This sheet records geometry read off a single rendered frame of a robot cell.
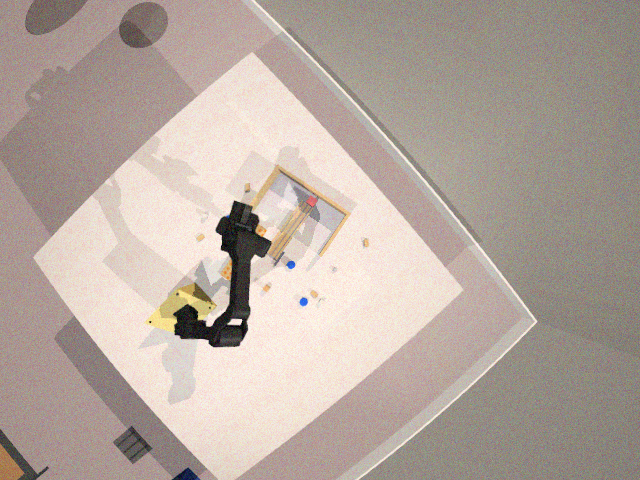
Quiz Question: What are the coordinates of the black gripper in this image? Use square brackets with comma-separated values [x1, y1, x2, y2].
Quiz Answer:
[215, 216, 272, 258]

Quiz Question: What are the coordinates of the tan strip with orange dots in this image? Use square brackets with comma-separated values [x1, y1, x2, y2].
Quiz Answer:
[220, 225, 267, 282]

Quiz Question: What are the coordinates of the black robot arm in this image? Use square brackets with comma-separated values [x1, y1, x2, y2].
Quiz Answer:
[173, 200, 260, 348]

